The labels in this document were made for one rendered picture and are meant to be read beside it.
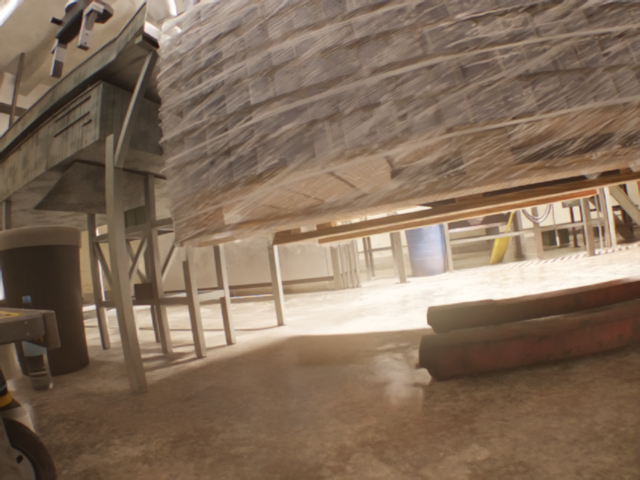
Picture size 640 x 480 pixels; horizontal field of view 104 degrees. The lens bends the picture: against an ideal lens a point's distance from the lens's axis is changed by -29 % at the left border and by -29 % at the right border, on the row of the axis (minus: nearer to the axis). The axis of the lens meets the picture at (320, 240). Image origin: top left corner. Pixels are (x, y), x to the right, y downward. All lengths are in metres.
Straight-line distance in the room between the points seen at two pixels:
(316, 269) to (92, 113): 2.78
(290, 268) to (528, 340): 3.04
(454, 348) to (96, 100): 1.32
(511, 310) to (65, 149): 1.72
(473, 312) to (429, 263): 2.47
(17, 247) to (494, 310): 1.80
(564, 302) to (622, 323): 0.45
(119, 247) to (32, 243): 0.50
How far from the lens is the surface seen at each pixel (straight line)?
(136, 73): 1.36
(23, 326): 0.47
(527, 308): 1.35
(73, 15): 0.90
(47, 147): 1.58
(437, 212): 1.16
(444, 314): 1.31
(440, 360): 0.89
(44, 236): 1.50
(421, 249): 3.76
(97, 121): 1.27
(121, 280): 1.10
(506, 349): 0.90
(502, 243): 4.16
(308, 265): 3.59
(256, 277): 3.87
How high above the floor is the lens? 0.35
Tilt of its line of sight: 3 degrees up
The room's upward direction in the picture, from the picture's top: 7 degrees counter-clockwise
